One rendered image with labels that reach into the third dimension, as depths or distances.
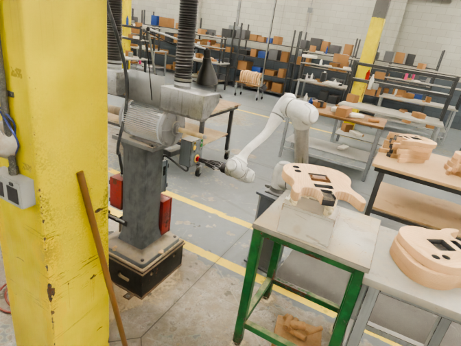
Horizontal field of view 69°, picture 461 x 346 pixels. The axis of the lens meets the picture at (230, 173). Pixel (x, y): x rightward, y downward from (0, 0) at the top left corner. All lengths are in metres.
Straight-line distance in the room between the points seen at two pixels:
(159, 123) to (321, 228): 1.13
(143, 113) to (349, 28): 11.20
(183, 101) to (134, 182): 0.77
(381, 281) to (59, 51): 1.58
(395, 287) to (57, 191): 1.46
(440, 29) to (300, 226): 11.35
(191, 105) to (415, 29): 11.25
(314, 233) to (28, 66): 1.38
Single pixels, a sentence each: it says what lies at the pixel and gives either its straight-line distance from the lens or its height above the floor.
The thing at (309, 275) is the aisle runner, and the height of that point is 0.00.
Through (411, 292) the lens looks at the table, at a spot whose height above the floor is 0.90.
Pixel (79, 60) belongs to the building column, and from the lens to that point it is 1.15.
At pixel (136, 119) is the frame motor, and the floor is 1.27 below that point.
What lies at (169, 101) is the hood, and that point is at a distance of 1.99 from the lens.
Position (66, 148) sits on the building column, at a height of 1.46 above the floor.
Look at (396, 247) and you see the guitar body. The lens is 1.93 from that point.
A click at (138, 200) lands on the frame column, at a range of 2.45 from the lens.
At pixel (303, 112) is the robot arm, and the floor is 1.45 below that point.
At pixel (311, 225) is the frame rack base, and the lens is 1.74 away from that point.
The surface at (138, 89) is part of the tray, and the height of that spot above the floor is 1.45.
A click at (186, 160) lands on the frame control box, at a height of 0.97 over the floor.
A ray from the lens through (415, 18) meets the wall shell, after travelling 12.77.
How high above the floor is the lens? 1.86
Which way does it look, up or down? 23 degrees down
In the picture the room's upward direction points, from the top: 8 degrees clockwise
